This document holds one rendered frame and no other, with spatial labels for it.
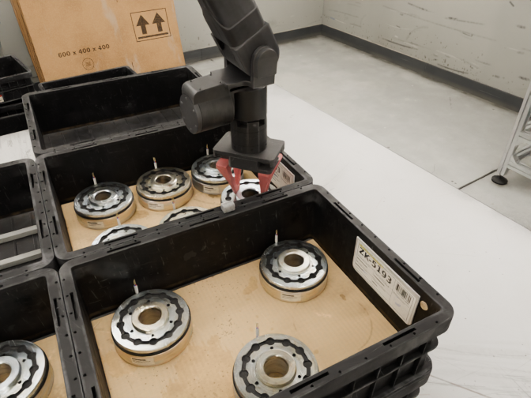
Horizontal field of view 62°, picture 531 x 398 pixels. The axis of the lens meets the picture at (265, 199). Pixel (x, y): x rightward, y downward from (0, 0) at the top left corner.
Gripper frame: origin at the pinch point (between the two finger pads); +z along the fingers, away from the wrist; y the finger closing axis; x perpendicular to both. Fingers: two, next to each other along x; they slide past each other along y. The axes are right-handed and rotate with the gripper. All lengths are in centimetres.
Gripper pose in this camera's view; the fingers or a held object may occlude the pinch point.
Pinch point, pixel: (250, 191)
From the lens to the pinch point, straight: 76.7
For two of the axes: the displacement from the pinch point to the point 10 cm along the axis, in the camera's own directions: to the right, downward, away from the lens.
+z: 0.0, 8.0, 6.0
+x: 3.3, -5.7, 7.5
